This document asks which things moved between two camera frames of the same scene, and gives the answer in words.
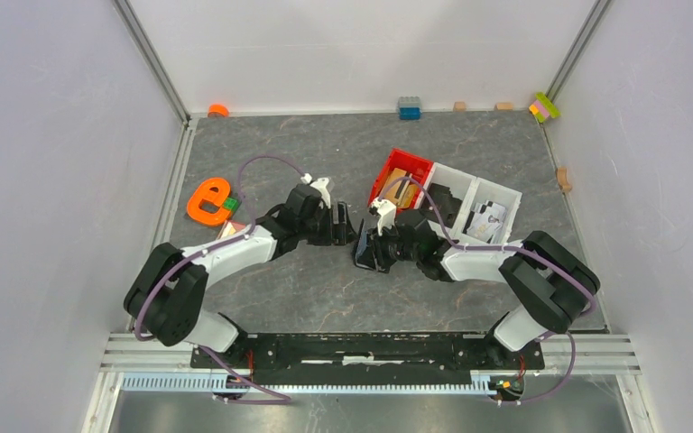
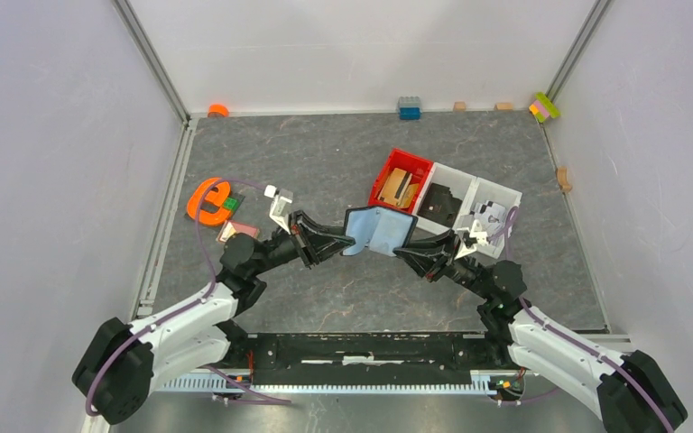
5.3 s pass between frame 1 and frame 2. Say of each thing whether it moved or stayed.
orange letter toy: stayed
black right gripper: moved
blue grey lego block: stayed
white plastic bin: stayed
